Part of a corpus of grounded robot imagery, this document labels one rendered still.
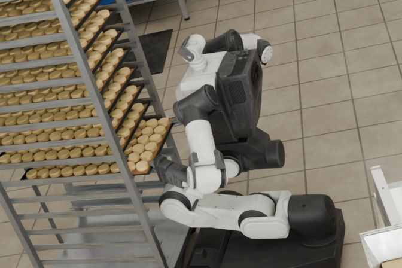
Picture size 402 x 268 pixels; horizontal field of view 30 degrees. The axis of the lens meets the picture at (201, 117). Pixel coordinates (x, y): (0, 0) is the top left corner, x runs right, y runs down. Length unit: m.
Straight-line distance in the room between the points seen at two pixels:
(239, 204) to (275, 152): 0.36
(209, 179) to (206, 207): 0.69
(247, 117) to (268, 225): 0.53
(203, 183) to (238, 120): 0.40
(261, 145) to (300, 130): 1.26
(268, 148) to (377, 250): 1.56
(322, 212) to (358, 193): 0.61
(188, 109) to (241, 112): 0.25
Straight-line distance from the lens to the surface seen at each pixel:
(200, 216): 3.20
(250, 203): 3.19
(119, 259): 3.33
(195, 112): 2.62
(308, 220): 3.11
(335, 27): 5.25
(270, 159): 2.97
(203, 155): 2.52
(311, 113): 4.33
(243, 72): 2.74
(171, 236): 3.50
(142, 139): 3.16
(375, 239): 1.46
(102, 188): 3.67
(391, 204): 2.17
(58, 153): 3.12
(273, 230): 3.14
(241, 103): 2.79
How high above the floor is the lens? 2.28
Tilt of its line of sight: 30 degrees down
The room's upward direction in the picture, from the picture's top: 18 degrees counter-clockwise
